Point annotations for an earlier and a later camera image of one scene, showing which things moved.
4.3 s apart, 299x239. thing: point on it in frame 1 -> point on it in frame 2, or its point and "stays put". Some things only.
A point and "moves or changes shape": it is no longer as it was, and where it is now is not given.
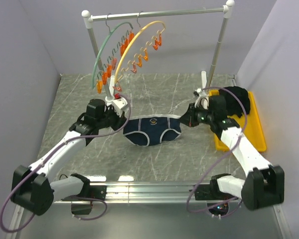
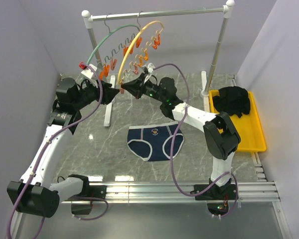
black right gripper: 189,118 -> 136,87
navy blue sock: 150,129 moves or changes shape
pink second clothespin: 134,68 stays put
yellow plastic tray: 250,123 stays put
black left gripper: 120,121 -> 108,92
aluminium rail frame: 153,193 stays put
